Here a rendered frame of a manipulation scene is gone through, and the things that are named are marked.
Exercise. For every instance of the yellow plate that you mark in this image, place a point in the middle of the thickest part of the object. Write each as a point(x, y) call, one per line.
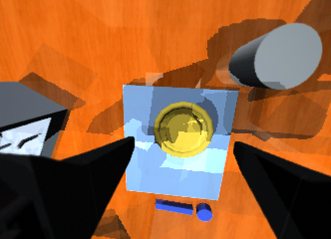
point(183, 129)

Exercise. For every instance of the light blue square mat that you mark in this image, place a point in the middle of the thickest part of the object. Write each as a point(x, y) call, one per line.
point(151, 169)

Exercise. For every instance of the grey cylinder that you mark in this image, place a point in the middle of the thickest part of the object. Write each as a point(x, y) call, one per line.
point(280, 59)

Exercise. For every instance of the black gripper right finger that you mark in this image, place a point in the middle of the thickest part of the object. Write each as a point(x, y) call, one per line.
point(295, 200)

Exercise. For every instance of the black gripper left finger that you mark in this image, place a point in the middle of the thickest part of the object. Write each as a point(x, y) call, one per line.
point(72, 194)

